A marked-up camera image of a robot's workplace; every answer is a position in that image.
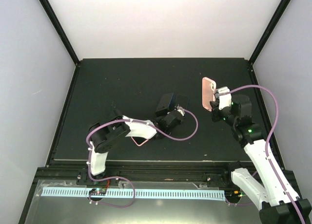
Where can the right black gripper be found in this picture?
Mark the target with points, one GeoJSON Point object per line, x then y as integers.
{"type": "Point", "coordinates": [215, 116]}

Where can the black-cased phone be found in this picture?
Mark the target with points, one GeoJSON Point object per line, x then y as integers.
{"type": "Point", "coordinates": [182, 101]}

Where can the pink-cased phone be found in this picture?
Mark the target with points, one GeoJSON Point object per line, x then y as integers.
{"type": "Point", "coordinates": [139, 141]}
{"type": "Point", "coordinates": [164, 105]}

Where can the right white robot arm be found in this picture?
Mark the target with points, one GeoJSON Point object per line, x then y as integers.
{"type": "Point", "coordinates": [274, 197]}

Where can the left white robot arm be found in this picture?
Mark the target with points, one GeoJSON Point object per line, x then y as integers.
{"type": "Point", "coordinates": [102, 138]}

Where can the right small circuit board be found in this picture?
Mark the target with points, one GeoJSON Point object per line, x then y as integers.
{"type": "Point", "coordinates": [236, 193]}

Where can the small circuit board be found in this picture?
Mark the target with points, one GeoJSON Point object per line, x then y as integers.
{"type": "Point", "coordinates": [97, 192]}
{"type": "Point", "coordinates": [236, 193]}

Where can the left small circuit board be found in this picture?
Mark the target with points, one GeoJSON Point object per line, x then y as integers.
{"type": "Point", "coordinates": [97, 192]}

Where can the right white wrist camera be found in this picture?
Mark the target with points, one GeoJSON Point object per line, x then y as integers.
{"type": "Point", "coordinates": [224, 97]}

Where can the white slotted cable duct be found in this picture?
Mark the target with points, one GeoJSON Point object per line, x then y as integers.
{"type": "Point", "coordinates": [181, 194]}

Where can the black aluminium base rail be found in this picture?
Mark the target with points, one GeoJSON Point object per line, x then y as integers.
{"type": "Point", "coordinates": [137, 172]}

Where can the right black frame post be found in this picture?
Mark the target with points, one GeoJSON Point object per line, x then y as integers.
{"type": "Point", "coordinates": [278, 13]}

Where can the black frame post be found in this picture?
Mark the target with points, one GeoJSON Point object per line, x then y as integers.
{"type": "Point", "coordinates": [59, 30]}
{"type": "Point", "coordinates": [278, 13]}

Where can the left black frame post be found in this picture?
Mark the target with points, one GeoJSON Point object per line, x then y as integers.
{"type": "Point", "coordinates": [59, 30]}

